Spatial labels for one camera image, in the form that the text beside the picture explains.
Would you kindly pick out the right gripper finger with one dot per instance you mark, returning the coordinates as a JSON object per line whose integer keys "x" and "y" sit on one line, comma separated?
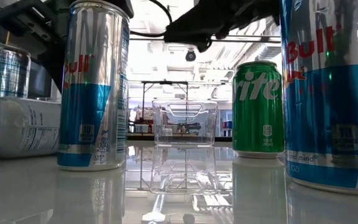
{"x": 208, "y": 43}
{"x": 188, "y": 29}

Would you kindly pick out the silver blue Red Bull can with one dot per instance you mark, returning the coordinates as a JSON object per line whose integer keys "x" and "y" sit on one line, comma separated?
{"x": 328, "y": 109}
{"x": 92, "y": 93}
{"x": 11, "y": 71}

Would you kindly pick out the white blue lemon seltzer can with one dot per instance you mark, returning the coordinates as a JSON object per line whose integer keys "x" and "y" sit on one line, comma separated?
{"x": 26, "y": 130}

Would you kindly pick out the green Sprite can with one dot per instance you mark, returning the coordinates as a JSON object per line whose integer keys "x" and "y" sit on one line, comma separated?
{"x": 256, "y": 118}

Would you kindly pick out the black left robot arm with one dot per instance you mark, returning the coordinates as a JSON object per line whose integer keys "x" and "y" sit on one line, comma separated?
{"x": 26, "y": 18}

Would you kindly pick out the blue storage box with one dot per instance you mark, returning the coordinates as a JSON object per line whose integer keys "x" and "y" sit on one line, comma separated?
{"x": 227, "y": 125}

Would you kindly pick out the clear plastic bin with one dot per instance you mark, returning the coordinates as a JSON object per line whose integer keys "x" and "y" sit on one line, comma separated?
{"x": 166, "y": 138}

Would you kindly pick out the black overhead frame bar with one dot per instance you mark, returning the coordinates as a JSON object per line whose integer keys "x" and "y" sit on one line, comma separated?
{"x": 244, "y": 40}

